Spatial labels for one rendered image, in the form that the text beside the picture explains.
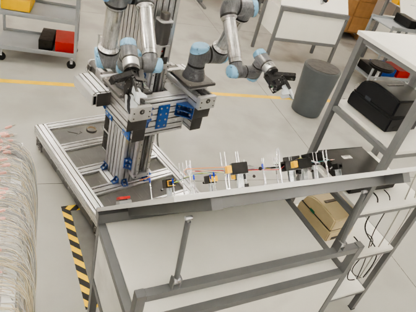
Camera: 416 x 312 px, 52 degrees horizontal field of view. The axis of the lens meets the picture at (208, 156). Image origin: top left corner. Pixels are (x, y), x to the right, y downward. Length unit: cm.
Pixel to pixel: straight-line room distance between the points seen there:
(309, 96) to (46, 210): 337
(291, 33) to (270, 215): 461
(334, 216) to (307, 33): 463
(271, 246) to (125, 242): 76
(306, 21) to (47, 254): 507
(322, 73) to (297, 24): 167
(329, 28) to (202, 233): 529
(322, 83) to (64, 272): 362
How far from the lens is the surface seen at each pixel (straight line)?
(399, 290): 382
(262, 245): 234
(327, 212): 268
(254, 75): 253
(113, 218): 222
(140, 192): 333
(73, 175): 338
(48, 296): 294
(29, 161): 156
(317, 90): 538
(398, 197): 271
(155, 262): 210
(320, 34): 709
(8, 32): 574
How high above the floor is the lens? 239
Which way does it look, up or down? 34 degrees down
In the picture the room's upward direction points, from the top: 16 degrees clockwise
